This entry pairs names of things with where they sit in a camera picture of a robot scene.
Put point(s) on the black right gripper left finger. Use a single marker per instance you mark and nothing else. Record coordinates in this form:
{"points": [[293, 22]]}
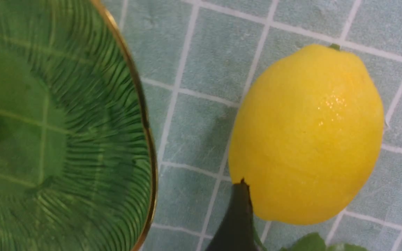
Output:
{"points": [[236, 231]]}

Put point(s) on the yellow toy lemon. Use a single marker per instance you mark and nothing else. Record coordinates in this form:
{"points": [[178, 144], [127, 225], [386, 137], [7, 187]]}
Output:
{"points": [[307, 135]]}

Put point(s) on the green checked tablecloth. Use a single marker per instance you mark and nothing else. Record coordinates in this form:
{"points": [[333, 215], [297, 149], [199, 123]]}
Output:
{"points": [[197, 58]]}

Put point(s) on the green glass leaf plate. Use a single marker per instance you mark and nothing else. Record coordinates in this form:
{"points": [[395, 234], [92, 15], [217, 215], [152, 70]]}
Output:
{"points": [[78, 168]]}

